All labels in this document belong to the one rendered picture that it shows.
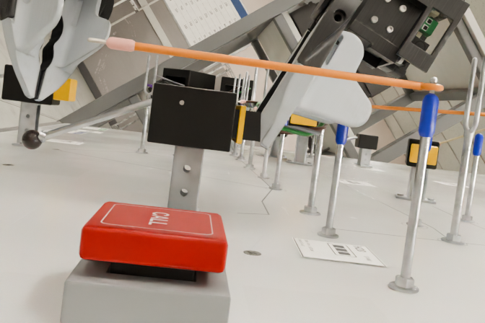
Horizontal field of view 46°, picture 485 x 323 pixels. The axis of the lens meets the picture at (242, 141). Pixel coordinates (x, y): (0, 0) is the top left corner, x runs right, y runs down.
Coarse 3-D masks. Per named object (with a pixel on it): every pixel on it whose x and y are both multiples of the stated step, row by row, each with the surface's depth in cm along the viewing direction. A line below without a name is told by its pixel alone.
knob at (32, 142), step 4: (28, 132) 40; (32, 132) 40; (36, 132) 40; (24, 136) 40; (28, 136) 40; (32, 136) 40; (36, 136) 40; (24, 140) 40; (28, 140) 40; (32, 140) 40; (36, 140) 40; (24, 144) 40; (28, 144) 40; (32, 144) 40; (36, 144) 40; (40, 144) 40; (28, 148) 40; (32, 148) 40; (36, 148) 40
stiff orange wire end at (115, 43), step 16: (112, 48) 26; (128, 48) 26; (144, 48) 26; (160, 48) 27; (176, 48) 27; (240, 64) 27; (256, 64) 27; (272, 64) 27; (288, 64) 27; (352, 80) 28; (368, 80) 28; (384, 80) 28; (400, 80) 28
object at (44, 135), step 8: (136, 104) 40; (144, 104) 40; (112, 112) 40; (120, 112) 40; (128, 112) 40; (88, 120) 40; (96, 120) 40; (104, 120) 40; (56, 128) 40; (64, 128) 40; (72, 128) 40; (40, 136) 40; (48, 136) 40
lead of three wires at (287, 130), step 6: (288, 126) 41; (294, 126) 41; (318, 126) 44; (324, 126) 45; (282, 132) 41; (288, 132) 41; (294, 132) 41; (300, 132) 41; (306, 132) 42; (312, 132) 42; (318, 132) 43
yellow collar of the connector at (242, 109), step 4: (236, 108) 42; (240, 108) 39; (244, 108) 39; (240, 112) 39; (244, 112) 39; (240, 116) 39; (244, 116) 39; (240, 120) 39; (244, 120) 39; (240, 124) 39; (240, 128) 39; (240, 132) 39; (240, 136) 39; (232, 140) 42; (236, 140) 39; (240, 140) 39
